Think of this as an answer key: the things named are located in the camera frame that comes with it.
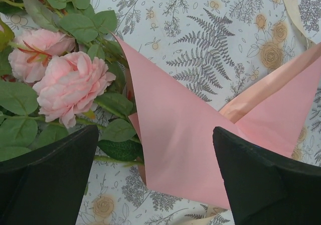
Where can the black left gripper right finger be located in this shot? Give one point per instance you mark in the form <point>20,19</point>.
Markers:
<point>264,187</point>

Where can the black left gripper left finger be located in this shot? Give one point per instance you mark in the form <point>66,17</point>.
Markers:
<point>46,186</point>

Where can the pink wrapping paper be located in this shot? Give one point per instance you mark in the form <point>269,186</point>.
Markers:
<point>175,126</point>

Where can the artificial flower bouquet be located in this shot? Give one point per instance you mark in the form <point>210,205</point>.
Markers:
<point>55,75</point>

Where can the floral patterned table mat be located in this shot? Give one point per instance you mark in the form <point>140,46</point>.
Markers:
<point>216,49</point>

